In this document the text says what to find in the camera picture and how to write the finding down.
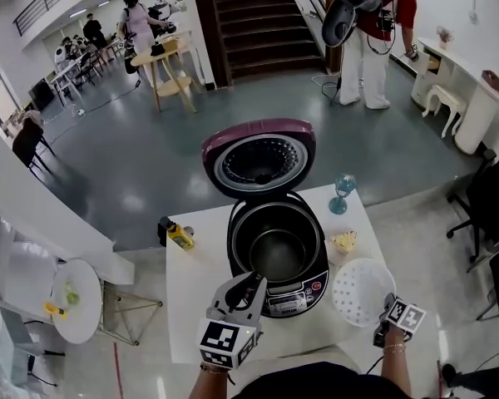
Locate white carved stool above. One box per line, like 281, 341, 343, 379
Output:
422, 83, 467, 139

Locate person's left forearm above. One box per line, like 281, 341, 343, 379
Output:
189, 363, 234, 399

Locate white long table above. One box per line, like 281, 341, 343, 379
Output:
49, 50, 109, 107

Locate dark wooden staircase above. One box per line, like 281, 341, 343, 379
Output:
190, 0, 342, 89

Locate white square table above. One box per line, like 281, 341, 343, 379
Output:
165, 184, 400, 365

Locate beaded bracelet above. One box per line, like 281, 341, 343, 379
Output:
199, 362, 230, 376

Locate black cabinet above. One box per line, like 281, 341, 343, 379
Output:
27, 77, 55, 111

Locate yellow cake slice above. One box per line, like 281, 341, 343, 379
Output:
330, 229, 358, 253

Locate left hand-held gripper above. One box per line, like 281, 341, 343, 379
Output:
195, 270, 269, 371

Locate small yellow bottle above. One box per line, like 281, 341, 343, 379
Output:
43, 301, 67, 319

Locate white curved desk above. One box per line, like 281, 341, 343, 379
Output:
410, 36, 499, 156

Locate black office chair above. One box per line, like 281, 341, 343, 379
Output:
446, 126, 499, 272

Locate small green bottle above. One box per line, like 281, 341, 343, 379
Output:
64, 280, 81, 306

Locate maroon rice cooker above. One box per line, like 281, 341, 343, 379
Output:
200, 117, 330, 319

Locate round wooden two-tier table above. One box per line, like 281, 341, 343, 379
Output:
131, 47, 203, 115

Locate person's dark shirt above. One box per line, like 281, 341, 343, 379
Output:
232, 362, 413, 399

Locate white perforated steamer tray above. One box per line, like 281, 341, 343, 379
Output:
331, 258, 397, 328

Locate black bag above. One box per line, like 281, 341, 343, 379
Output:
157, 216, 175, 248

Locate teal lantern ornament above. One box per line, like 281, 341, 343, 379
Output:
329, 173, 358, 215

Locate black power adapter cable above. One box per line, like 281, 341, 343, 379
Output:
320, 76, 343, 106

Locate person's beige trousers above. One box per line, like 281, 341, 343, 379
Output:
232, 344, 363, 384

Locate black pot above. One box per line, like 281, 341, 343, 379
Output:
232, 202, 324, 284

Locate round white side table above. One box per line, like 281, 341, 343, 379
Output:
52, 259, 164, 347

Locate dark chair with jacket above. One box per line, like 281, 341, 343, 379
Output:
11, 110, 56, 174

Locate pale blue small table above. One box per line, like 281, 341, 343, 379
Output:
0, 305, 66, 386

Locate yellow oil bottle black cap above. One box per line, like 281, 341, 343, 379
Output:
166, 221, 195, 249

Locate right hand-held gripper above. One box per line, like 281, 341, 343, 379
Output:
373, 297, 427, 348

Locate small potted dried plant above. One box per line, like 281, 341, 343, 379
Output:
435, 26, 455, 50

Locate brown box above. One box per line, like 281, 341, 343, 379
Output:
481, 69, 499, 93

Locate person's right forearm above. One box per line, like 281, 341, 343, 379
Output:
380, 342, 413, 398

